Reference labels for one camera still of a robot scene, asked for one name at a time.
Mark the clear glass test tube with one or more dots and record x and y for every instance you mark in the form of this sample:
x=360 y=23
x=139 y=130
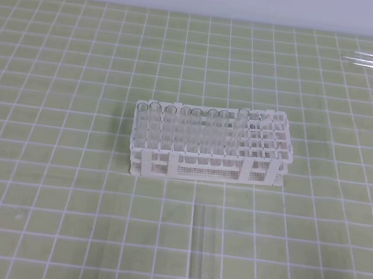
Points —
x=198 y=242

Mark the white plastic test tube rack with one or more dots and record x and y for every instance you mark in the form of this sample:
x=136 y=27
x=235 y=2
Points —
x=160 y=133

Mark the clear test tube in rack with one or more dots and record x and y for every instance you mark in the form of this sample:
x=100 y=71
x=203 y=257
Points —
x=222 y=127
x=238 y=127
x=195 y=128
x=209 y=131

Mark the green grid tablecloth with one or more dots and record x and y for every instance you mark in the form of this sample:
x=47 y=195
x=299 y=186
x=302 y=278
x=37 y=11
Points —
x=71 y=73

